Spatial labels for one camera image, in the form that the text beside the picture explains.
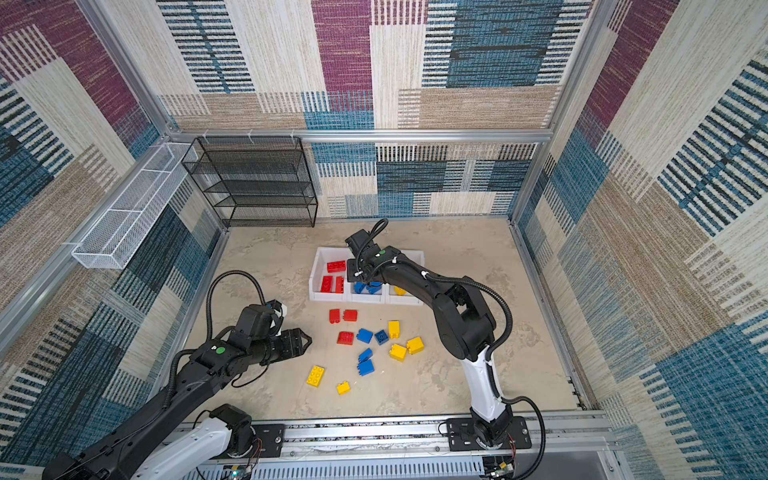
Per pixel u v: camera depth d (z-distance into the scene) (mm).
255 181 1093
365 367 847
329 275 1028
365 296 957
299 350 715
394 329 895
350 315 943
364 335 907
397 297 970
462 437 729
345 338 892
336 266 1047
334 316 940
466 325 535
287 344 712
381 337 892
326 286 998
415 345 873
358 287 991
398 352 857
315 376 817
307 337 778
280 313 671
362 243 736
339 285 989
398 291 989
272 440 733
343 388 810
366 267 712
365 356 858
